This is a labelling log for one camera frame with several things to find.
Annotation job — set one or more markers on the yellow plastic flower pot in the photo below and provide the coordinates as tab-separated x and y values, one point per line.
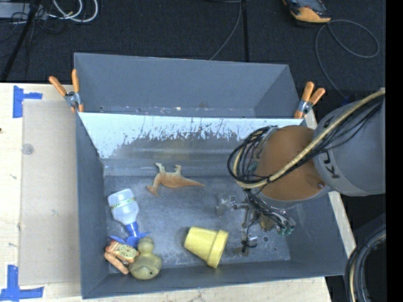
204	243

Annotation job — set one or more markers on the yellow-green toy duck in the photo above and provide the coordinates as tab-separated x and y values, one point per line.
145	263

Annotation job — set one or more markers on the pale wood flat board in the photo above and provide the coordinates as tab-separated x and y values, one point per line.
47	184

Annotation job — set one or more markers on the orange toy dinosaur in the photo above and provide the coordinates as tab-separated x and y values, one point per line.
171	180

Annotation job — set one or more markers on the orange toy wristwatch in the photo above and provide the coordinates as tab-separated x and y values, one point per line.
121	251

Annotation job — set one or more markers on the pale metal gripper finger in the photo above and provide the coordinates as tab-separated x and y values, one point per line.
225	198
224	209

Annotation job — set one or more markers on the grey metal bin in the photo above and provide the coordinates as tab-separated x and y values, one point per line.
176	87

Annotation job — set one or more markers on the white spray bottle blue nozzle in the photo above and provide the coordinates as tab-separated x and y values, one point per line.
124	208

